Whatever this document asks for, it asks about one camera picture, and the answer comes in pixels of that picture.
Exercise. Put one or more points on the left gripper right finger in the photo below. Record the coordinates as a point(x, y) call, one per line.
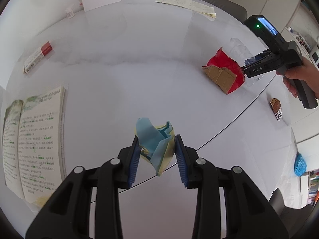
point(248, 213)

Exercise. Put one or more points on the grey chair near operator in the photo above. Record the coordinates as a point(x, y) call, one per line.
point(286, 209)

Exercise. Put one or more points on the cream paper sheets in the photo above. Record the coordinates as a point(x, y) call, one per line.
point(191, 5)

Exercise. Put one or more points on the blue plastic bag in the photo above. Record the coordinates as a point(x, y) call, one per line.
point(300, 165)

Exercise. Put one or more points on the red paper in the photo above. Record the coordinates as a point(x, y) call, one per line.
point(222, 60)

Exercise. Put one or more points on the open bookshelf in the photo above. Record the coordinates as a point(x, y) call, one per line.
point(313, 187)

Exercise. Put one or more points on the operator right hand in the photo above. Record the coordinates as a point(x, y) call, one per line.
point(306, 72)

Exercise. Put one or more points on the clear plastic bottle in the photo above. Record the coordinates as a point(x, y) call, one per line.
point(239, 52)

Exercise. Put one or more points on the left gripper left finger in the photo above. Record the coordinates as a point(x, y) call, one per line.
point(66, 214)

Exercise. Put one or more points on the red white small box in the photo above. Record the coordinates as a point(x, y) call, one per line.
point(36, 57)

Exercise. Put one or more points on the grey chair behind table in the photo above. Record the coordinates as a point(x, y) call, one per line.
point(237, 12)

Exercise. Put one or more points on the brown patterned snack box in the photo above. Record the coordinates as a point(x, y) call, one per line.
point(276, 108)

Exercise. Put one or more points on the open textbook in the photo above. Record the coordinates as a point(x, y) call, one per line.
point(31, 146)

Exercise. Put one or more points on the yellow blue paper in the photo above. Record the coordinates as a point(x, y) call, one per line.
point(157, 143)

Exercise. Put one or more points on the brown cardboard piece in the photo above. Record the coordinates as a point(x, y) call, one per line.
point(222, 77)

